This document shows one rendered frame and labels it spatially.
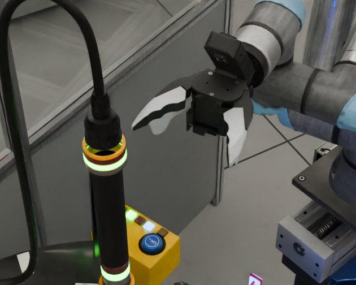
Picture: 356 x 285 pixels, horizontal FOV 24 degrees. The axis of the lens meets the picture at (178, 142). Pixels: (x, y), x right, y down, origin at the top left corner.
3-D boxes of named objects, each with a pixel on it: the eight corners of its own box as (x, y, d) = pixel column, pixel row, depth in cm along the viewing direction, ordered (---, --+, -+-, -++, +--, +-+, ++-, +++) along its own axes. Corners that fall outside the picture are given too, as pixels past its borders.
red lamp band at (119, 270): (99, 273, 95) (98, 268, 94) (102, 250, 98) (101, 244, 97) (127, 275, 95) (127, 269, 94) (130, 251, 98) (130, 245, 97)
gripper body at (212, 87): (231, 151, 112) (266, 98, 120) (234, 105, 106) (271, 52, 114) (181, 132, 115) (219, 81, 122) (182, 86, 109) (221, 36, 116)
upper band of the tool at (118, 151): (82, 177, 83) (79, 157, 80) (87, 146, 86) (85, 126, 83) (124, 178, 82) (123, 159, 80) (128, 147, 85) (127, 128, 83)
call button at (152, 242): (138, 247, 166) (138, 242, 165) (150, 234, 168) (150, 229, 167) (153, 257, 164) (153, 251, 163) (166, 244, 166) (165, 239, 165)
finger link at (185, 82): (166, 120, 108) (222, 98, 111) (166, 110, 107) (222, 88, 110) (150, 99, 111) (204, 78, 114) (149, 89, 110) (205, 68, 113)
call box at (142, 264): (92, 259, 176) (89, 229, 168) (123, 230, 181) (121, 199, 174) (151, 298, 169) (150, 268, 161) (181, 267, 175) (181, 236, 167)
